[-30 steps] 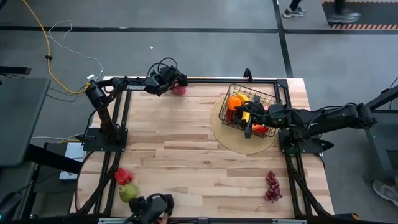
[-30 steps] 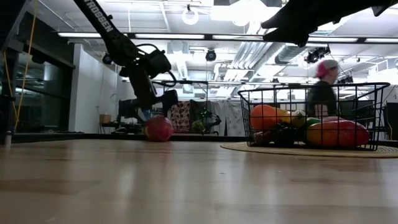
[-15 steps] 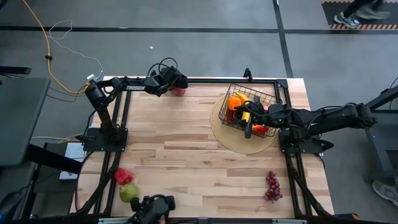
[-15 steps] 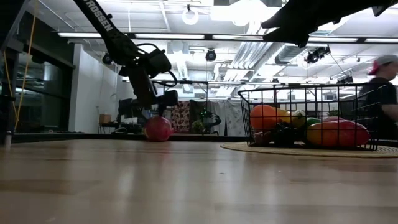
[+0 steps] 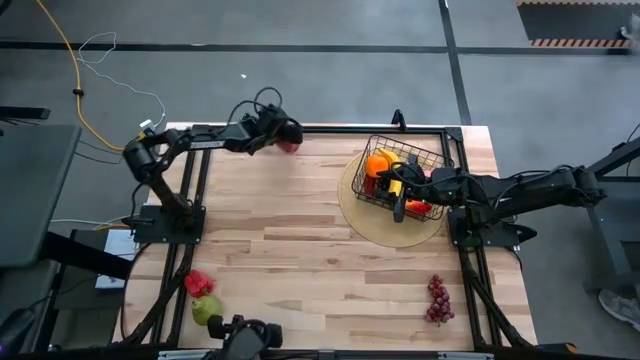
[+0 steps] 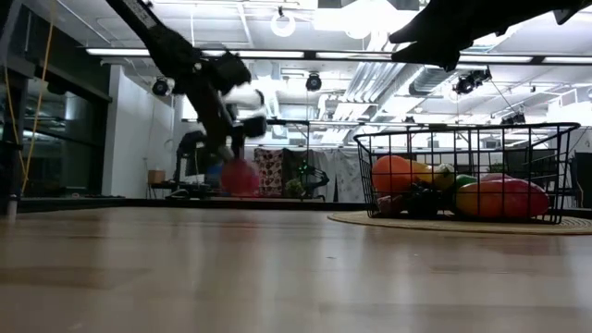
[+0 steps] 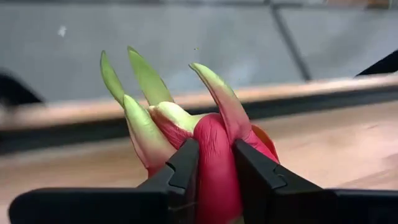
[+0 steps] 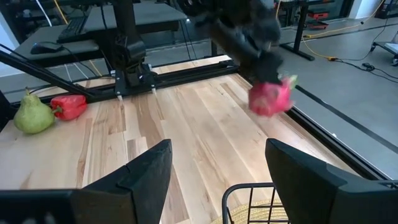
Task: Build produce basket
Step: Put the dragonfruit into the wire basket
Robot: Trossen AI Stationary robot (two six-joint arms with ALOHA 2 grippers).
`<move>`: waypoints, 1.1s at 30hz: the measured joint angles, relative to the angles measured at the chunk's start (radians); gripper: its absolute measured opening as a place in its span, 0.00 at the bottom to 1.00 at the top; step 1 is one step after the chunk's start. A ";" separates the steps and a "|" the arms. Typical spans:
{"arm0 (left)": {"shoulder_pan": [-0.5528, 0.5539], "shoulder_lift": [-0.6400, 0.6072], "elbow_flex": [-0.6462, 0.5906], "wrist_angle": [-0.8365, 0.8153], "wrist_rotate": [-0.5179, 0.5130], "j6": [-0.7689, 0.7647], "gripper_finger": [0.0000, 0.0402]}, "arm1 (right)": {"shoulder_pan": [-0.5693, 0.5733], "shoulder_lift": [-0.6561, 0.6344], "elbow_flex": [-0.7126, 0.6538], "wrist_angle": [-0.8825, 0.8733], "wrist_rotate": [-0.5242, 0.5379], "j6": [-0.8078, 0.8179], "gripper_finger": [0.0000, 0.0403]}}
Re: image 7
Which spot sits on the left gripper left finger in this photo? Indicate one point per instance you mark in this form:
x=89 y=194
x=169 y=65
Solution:
x=93 y=207

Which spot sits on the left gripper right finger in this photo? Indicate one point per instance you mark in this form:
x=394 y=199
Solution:
x=295 y=205

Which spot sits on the pink dragon fruit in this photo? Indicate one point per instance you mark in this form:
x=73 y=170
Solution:
x=214 y=155

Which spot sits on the black metal table frame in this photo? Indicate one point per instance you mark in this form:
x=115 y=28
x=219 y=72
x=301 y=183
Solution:
x=62 y=137

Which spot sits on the black frame bracket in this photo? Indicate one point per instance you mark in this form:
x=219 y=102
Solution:
x=385 y=65

